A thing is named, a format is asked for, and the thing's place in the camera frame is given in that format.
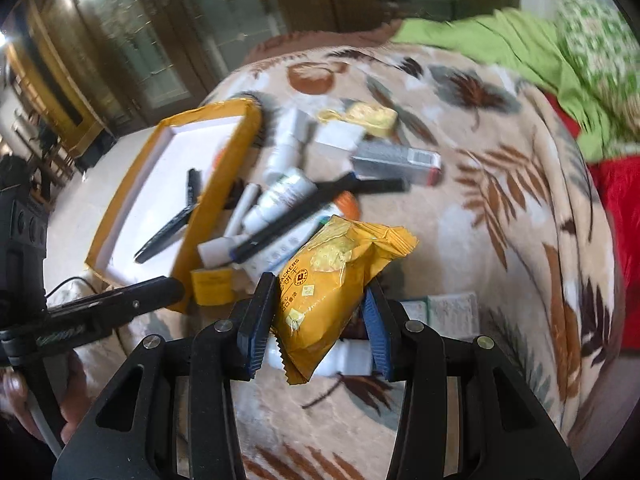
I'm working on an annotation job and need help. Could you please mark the white square plastic case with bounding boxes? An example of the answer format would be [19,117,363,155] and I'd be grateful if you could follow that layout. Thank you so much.
[312,120,367,156]

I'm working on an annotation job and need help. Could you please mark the person left hand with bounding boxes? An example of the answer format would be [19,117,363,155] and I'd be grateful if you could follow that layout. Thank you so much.
[1,351,91,443]

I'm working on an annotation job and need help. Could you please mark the silver red small box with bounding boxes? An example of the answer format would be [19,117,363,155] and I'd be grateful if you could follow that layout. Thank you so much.
[350,141,442,186]

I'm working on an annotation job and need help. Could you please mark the yellow snack packet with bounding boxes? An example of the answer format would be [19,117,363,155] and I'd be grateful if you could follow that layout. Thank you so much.
[272,216,419,386]

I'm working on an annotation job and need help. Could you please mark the wooden glass wardrobe doors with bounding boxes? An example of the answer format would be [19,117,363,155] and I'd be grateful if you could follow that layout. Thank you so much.
[1,0,520,168]

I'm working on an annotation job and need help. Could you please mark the white nasal spray bottle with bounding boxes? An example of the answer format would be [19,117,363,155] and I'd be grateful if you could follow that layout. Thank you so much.
[242,168,317,234]

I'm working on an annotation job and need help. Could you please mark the yellow taped white tray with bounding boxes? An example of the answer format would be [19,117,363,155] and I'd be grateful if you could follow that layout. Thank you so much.
[86,98,262,313]

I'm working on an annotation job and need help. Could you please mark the large white medicine bottle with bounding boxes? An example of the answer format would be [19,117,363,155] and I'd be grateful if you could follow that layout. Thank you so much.
[264,336,373,384]

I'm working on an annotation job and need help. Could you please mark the green patterned pillow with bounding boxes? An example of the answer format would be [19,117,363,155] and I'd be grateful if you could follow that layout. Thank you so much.
[555,0,639,133]

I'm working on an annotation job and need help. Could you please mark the black cable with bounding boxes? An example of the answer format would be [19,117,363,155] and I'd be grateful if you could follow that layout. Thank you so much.
[44,275,104,302]

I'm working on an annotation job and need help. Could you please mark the leaf pattern beige blanket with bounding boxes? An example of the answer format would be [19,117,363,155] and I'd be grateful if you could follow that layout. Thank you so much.
[46,44,628,479]

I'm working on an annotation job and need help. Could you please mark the white slim tube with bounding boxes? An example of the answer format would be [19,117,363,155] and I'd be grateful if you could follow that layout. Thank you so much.
[224,183,262,237]

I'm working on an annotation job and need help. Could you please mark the green bed sheet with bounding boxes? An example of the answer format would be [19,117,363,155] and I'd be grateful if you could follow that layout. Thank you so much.
[392,8,639,162]

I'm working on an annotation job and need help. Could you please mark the black twin marker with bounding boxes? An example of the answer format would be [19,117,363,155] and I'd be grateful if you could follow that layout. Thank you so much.
[229,172,410,263]

